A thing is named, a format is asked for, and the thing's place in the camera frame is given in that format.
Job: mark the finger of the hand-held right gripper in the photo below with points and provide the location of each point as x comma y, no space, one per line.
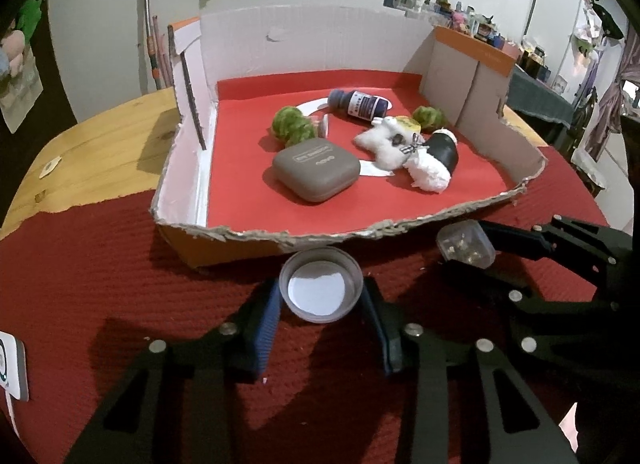
520,239
500,289

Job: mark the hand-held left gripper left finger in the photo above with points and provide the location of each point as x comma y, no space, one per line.
265,329

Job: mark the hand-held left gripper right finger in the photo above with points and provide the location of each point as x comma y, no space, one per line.
380,334

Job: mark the small rectangular clear container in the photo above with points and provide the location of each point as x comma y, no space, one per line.
465,244

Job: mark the round clear plastic container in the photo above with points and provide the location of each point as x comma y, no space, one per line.
320,294

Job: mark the black and white plush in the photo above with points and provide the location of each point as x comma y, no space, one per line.
442,153

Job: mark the orange cardboard box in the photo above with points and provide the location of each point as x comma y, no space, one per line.
240,194

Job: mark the small green plush ball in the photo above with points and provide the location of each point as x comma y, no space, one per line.
429,117

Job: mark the small yellow case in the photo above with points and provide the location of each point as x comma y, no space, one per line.
407,122

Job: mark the white plush with plaid bow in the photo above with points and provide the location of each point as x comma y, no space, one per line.
385,143

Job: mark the grey zip case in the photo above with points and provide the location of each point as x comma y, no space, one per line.
315,171

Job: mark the large green plush ball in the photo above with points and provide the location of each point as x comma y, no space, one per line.
292,126

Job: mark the dark blue bottle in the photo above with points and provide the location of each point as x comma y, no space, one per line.
360,104

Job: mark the pink figurine with yellow cap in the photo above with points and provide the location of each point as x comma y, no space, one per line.
322,124

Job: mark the table with grey cloth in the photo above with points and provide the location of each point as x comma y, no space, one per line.
540,98

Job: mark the red table cloth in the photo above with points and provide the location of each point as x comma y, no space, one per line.
125,294

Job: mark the patterned curtain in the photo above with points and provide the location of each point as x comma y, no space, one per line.
610,108

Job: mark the white cabinet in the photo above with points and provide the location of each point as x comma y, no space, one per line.
555,28

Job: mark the clutter of bottles and figures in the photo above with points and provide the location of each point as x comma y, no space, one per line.
480,28

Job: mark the white square device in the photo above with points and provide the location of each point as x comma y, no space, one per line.
12,364

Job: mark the small white tag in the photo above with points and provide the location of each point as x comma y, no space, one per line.
50,167

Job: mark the orange and pink sticks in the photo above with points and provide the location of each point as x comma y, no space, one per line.
162,58

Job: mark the brown door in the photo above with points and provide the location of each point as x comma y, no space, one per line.
50,108

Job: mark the metal pole with orange tip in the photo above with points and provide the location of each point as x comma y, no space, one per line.
149,28

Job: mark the beige hanging card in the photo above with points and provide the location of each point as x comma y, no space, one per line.
20,98

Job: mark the pink plush toy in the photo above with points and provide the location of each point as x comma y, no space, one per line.
11,51

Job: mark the green plush toy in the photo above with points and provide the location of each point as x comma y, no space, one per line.
27,18

